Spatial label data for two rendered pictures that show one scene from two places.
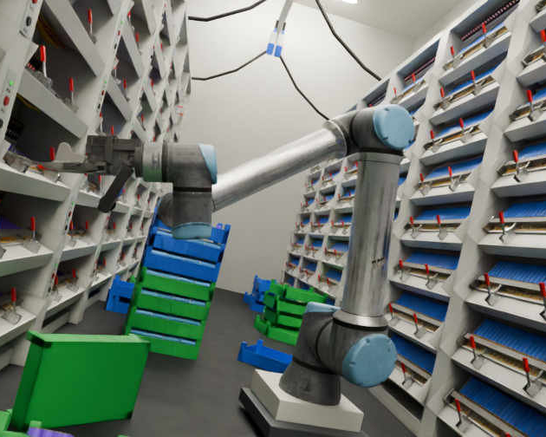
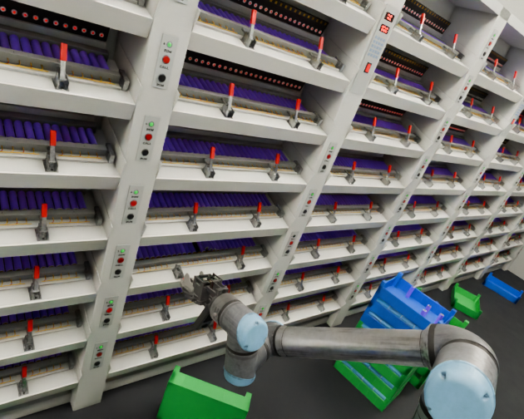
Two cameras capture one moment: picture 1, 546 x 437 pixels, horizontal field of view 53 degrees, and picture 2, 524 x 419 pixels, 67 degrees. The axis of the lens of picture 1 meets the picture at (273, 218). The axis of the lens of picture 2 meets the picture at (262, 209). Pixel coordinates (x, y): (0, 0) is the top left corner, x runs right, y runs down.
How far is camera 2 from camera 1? 116 cm
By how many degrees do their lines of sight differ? 57
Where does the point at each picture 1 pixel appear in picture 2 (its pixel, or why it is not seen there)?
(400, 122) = (461, 401)
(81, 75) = not seen: hidden behind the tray
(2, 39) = (106, 231)
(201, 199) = (234, 359)
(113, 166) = (205, 301)
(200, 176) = (234, 342)
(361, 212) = not seen: outside the picture
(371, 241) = not seen: outside the picture
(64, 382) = (181, 406)
